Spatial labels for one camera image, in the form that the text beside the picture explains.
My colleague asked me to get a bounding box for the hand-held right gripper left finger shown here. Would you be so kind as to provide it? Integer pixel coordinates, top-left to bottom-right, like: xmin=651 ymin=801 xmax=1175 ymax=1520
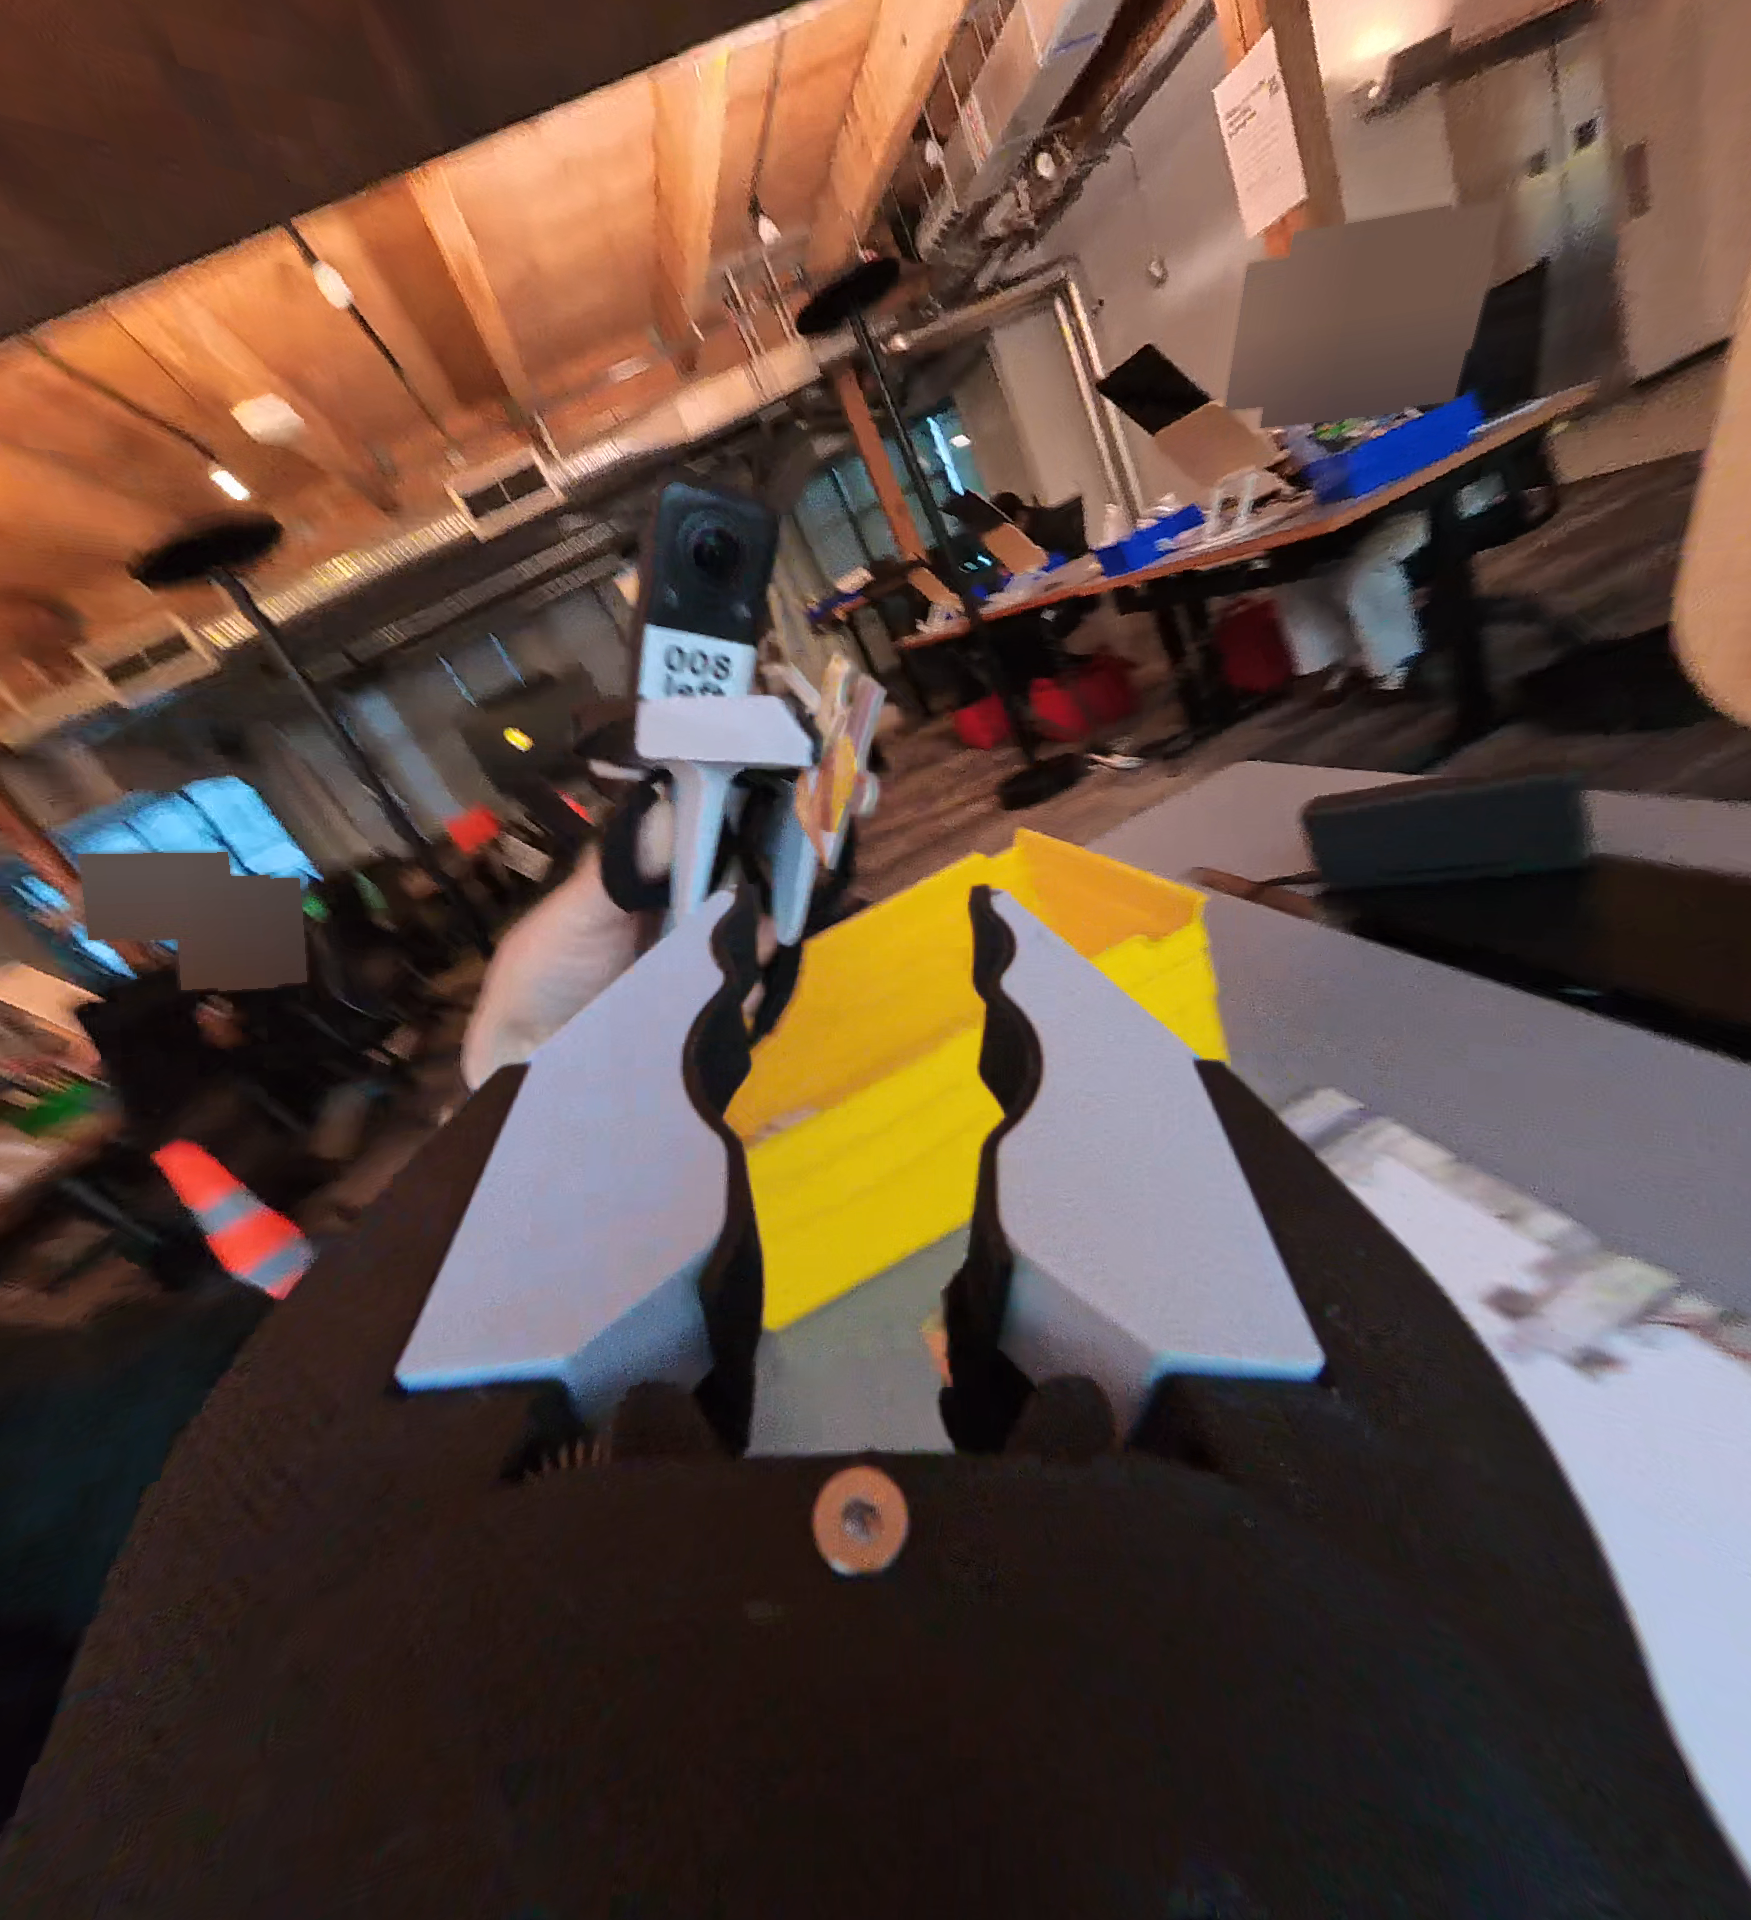
xmin=395 ymin=885 xmax=764 ymax=1448

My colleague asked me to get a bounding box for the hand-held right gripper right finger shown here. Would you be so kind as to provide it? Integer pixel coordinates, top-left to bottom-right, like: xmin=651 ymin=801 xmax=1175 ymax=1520
xmin=942 ymin=885 xmax=1328 ymax=1448

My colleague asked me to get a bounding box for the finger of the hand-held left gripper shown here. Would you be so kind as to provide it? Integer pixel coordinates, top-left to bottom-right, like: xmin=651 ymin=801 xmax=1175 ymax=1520
xmin=635 ymin=695 xmax=822 ymax=771

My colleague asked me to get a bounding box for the yellow plastic bin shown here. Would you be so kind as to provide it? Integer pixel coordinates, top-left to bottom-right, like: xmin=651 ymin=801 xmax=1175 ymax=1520
xmin=724 ymin=828 xmax=1228 ymax=1333

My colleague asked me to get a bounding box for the puzzle frame board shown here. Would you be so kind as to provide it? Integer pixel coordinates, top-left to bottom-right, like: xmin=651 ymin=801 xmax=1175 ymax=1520
xmin=1281 ymin=1086 xmax=1751 ymax=1920

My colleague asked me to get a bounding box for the wood-edged office desk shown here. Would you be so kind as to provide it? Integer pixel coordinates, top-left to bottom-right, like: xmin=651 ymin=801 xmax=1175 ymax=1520
xmin=897 ymin=381 xmax=1598 ymax=752

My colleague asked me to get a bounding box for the person's left hand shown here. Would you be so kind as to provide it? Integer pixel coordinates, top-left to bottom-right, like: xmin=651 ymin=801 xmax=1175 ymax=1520
xmin=462 ymin=855 xmax=701 ymax=1089

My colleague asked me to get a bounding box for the black pole stand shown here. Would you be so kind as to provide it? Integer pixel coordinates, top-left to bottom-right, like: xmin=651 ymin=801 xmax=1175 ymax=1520
xmin=131 ymin=515 xmax=441 ymax=901
xmin=792 ymin=254 xmax=1087 ymax=812

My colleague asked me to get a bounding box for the orange striped traffic cone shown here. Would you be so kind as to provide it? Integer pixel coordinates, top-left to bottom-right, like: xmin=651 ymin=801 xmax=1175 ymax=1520
xmin=152 ymin=1138 xmax=314 ymax=1299

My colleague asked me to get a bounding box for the blue tray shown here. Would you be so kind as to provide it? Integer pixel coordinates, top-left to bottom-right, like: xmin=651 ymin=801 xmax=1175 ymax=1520
xmin=1295 ymin=393 xmax=1485 ymax=504
xmin=1092 ymin=501 xmax=1207 ymax=578

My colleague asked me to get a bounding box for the black power adapter box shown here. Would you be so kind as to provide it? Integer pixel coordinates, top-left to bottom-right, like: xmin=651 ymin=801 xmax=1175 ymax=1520
xmin=1301 ymin=776 xmax=1590 ymax=886

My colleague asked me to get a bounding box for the white paper notice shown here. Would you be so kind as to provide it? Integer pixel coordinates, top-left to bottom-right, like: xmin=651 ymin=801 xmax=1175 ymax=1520
xmin=1212 ymin=29 xmax=1312 ymax=239

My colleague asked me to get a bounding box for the wooden pillar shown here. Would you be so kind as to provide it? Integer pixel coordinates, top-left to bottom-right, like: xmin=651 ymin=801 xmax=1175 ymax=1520
xmin=1212 ymin=0 xmax=1345 ymax=255

